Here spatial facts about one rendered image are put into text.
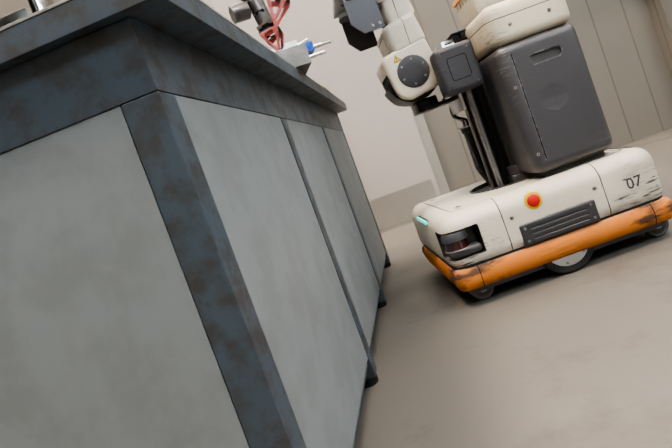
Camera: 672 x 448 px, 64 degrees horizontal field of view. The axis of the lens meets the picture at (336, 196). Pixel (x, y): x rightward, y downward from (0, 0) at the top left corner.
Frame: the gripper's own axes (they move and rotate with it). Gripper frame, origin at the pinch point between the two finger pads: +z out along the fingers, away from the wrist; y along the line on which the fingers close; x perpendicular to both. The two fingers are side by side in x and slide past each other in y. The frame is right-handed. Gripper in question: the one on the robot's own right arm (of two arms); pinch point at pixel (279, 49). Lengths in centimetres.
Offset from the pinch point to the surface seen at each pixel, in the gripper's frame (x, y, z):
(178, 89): 0, 116, 44
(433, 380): 3, 57, 106
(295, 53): 8.4, 44.6, 20.6
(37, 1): -66, 15, -53
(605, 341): 39, 62, 112
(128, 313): -17, 120, 67
